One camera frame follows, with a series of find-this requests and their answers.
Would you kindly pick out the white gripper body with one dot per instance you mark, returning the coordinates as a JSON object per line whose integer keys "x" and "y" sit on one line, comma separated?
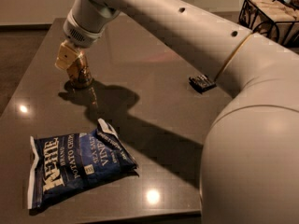
{"x": 81, "y": 32}

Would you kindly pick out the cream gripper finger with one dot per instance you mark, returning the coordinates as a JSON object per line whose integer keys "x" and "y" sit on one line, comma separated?
{"x": 67, "y": 54}

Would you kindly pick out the orange soda can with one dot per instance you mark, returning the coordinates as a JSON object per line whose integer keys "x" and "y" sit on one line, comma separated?
{"x": 79, "y": 73}

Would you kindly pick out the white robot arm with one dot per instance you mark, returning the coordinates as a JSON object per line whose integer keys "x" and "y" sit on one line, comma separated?
{"x": 250, "y": 161}

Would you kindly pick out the black rxbar chocolate bar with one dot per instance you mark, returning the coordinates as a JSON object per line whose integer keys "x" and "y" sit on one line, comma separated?
{"x": 202, "y": 83}

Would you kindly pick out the blue Kettle chips bag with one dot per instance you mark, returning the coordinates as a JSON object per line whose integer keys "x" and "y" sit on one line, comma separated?
{"x": 67, "y": 164}

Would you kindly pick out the white napkins in basket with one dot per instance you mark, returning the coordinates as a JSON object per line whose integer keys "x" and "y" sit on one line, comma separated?
{"x": 275, "y": 10}

